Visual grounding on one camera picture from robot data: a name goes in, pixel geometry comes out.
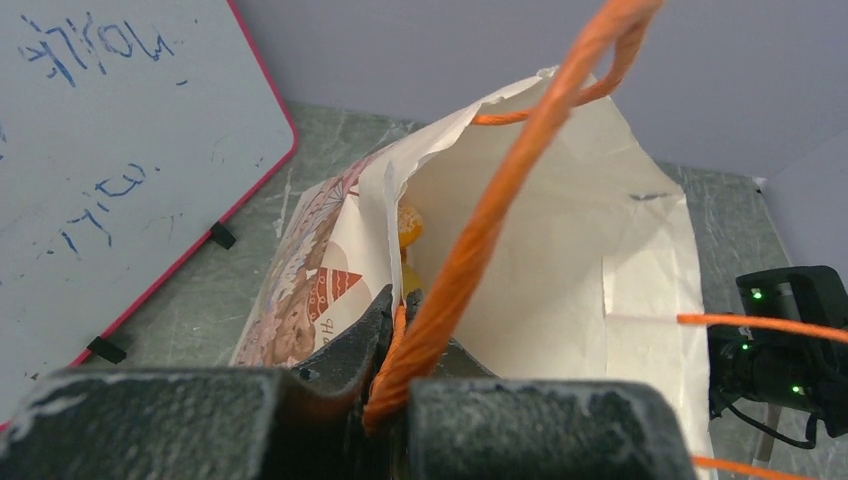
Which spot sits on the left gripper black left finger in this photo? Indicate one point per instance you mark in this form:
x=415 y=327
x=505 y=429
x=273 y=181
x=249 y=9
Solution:
x=303 y=422

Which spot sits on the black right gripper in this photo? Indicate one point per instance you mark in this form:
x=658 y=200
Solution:
x=787 y=370

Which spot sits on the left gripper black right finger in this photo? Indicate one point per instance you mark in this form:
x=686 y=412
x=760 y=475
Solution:
x=463 y=422

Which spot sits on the white paper bag orange handles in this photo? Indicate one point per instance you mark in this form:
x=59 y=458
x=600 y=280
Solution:
x=553 y=246

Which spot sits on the yellow fake bread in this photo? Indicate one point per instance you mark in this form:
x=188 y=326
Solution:
x=410 y=280

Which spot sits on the orange fake bread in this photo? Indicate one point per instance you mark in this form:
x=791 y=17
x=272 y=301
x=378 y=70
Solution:
x=410 y=225

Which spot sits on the pink framed whiteboard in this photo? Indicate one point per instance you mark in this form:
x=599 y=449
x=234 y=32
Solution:
x=130 y=132

